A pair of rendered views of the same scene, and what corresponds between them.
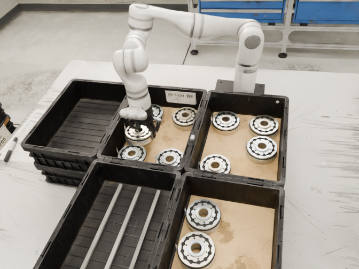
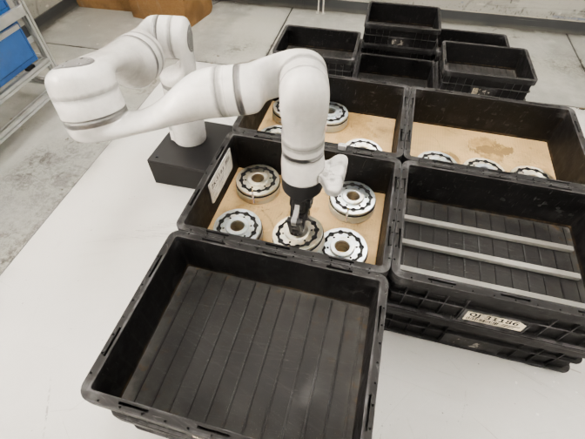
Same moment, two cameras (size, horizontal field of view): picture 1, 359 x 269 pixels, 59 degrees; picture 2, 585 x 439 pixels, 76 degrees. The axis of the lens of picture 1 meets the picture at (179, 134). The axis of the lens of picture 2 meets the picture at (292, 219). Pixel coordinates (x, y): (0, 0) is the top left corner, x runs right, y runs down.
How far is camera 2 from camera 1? 110 cm
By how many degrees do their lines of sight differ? 59
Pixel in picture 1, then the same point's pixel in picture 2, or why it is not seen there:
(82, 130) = (249, 371)
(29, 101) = not seen: outside the picture
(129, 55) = (316, 61)
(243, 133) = not seen: hidden behind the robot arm
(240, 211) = (416, 145)
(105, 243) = (500, 279)
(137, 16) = (107, 80)
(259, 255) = (463, 136)
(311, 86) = not seen: hidden behind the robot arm
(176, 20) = (136, 54)
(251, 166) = (350, 130)
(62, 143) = (287, 415)
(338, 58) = (38, 130)
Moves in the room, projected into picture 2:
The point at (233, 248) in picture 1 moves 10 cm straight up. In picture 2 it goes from (463, 152) to (478, 121)
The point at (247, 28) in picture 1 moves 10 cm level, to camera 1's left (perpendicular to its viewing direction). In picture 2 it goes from (171, 22) to (167, 43)
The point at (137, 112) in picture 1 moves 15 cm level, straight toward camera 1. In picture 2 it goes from (338, 164) to (418, 149)
